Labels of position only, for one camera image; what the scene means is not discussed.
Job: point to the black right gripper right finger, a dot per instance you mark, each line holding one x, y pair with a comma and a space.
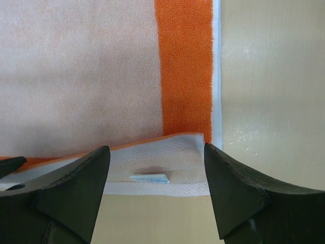
252, 207

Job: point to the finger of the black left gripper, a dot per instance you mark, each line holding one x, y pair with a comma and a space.
7, 166

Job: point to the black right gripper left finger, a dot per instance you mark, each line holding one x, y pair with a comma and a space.
58, 207

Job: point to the orange and white towel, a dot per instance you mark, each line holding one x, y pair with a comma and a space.
142, 77

